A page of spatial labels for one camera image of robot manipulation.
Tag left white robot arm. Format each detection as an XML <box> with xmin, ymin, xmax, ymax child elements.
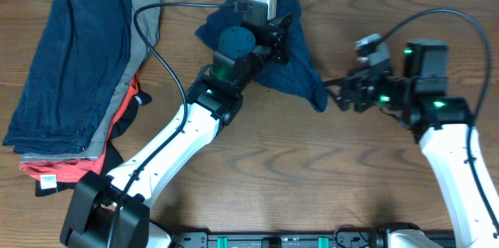
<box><xmin>60</xmin><ymin>12</ymin><xmax>293</xmax><ymax>247</ymax></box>

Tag folded navy jeans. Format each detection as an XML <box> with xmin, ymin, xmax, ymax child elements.
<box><xmin>2</xmin><ymin>0</ymin><xmax>133</xmax><ymax>155</ymax></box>

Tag folded grey garment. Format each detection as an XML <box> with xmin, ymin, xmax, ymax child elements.
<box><xmin>20</xmin><ymin>0</ymin><xmax>161</xmax><ymax>162</ymax></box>

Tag folded red garment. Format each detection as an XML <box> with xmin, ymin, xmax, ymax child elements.
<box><xmin>18</xmin><ymin>0</ymin><xmax>141</xmax><ymax>185</ymax></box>

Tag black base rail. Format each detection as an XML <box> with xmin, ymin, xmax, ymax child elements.
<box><xmin>171</xmin><ymin>232</ymin><xmax>372</xmax><ymax>248</ymax></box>

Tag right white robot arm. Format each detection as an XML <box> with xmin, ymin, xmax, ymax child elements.
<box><xmin>324</xmin><ymin>34</ymin><xmax>498</xmax><ymax>247</ymax></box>

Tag navy blue shorts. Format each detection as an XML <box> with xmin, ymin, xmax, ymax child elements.
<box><xmin>196</xmin><ymin>0</ymin><xmax>327</xmax><ymax>112</ymax></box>

